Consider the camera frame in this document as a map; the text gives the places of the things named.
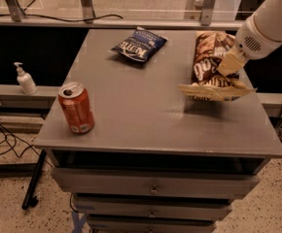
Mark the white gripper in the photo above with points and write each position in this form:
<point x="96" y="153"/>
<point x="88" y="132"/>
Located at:
<point x="247" y="41"/>

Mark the brown Late July chip bag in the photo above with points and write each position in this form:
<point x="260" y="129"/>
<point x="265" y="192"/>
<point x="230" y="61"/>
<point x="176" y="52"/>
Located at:
<point x="207" y="83"/>

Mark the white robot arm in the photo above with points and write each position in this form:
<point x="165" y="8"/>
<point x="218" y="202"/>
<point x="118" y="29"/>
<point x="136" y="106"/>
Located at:
<point x="268" y="19"/>

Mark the blue Kettle chip bag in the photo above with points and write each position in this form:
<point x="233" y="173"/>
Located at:
<point x="141" y="45"/>

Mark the grey drawer cabinet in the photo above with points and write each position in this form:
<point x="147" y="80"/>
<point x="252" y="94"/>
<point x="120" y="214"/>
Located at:
<point x="155" y="161"/>

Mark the orange soda can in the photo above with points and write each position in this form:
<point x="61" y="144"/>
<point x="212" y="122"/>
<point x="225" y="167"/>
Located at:
<point x="74" y="102"/>

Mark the white pump bottle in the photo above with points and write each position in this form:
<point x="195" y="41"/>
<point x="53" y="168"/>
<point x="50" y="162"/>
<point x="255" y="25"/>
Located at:
<point x="25" y="80"/>

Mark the black metal leg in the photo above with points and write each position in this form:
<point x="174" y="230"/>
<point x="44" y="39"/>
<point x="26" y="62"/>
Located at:
<point x="30" y="200"/>

